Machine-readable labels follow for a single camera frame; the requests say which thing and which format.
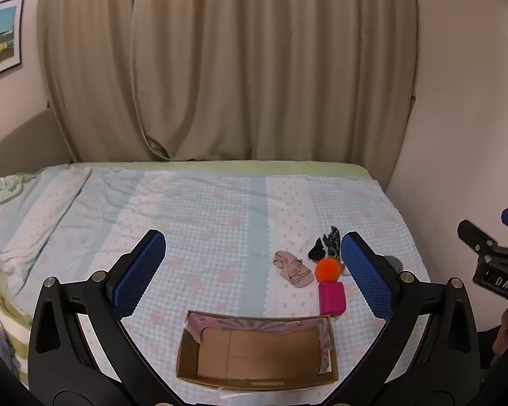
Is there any magenta soft pouch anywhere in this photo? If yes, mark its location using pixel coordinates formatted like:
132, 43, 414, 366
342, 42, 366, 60
318, 281, 347, 317

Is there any black white patterned cloth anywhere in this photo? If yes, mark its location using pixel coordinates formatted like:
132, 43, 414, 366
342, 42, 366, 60
322, 225, 341, 260

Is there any cardboard box with pink lining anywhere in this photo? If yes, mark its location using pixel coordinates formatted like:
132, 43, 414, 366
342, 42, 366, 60
176, 311, 339, 391

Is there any blue checkered bed sheet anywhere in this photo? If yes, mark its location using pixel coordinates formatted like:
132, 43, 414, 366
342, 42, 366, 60
8, 166, 428, 405

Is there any pillow with blue cover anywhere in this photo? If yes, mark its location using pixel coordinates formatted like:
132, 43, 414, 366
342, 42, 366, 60
0, 165, 91, 295

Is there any grey upholstered headboard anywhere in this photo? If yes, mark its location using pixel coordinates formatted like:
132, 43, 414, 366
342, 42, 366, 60
0, 108, 72, 178

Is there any beige curtain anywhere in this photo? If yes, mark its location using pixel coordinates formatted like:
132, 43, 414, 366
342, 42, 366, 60
38, 0, 417, 169

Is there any framed wall picture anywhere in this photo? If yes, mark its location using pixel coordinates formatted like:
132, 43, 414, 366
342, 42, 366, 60
0, 0, 24, 74

